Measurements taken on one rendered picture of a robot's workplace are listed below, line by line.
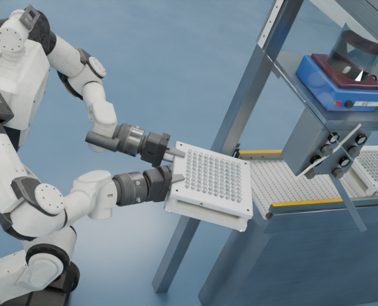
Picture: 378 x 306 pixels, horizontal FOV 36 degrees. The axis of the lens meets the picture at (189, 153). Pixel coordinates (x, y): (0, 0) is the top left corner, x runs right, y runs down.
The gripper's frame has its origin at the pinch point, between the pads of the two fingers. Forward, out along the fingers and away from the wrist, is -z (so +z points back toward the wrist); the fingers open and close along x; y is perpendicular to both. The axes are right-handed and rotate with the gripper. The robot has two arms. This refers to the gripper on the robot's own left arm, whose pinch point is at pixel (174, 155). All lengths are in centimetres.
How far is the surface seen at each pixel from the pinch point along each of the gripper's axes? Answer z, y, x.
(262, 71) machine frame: -18.5, -35.6, -18.4
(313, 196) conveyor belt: -54, -33, 21
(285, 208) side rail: -43, -18, 19
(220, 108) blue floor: -21, -206, 105
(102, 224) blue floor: 21, -63, 103
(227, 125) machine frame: -14.7, -35.9, 6.6
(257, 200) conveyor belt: -33.6, -20.7, 22.2
